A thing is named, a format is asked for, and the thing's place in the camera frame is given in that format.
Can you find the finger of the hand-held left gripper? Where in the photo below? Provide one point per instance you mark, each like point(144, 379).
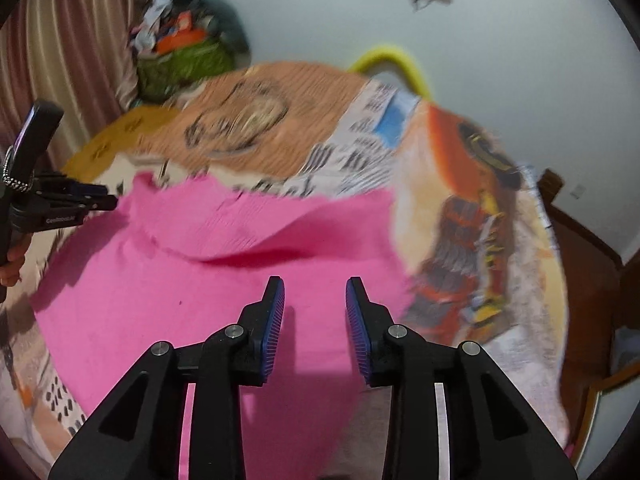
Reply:
point(95, 203)
point(82, 189)

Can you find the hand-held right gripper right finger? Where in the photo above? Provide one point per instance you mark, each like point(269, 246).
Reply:
point(359, 332)

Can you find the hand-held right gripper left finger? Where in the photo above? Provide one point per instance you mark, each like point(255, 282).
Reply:
point(272, 332)

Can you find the pink buttoned cardigan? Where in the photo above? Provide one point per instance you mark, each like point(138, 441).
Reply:
point(200, 310)

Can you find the pile of clothes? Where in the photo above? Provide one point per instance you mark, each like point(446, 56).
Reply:
point(165, 7)

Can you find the person's left hand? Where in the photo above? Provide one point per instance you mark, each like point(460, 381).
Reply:
point(11, 265)

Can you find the wooden folding laptop table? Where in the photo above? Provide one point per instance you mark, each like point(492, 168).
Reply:
point(120, 130)

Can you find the striped curtain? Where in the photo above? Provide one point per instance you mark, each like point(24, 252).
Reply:
point(65, 35)

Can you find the green cloth covered table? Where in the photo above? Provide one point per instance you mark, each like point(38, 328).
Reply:
point(185, 67)

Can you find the printed blanket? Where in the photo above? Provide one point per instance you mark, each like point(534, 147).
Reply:
point(475, 210)

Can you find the orange box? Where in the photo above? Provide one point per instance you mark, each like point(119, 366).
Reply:
point(182, 38)

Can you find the grey garment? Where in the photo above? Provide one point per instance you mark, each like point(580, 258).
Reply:
point(227, 22)

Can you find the yellow foam tube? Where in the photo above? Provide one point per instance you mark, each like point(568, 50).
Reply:
point(390, 56)

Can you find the wooden bed post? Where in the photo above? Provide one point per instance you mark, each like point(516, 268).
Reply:
point(551, 186)

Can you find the white wall socket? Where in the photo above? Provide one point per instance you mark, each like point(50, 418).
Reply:
point(577, 191)

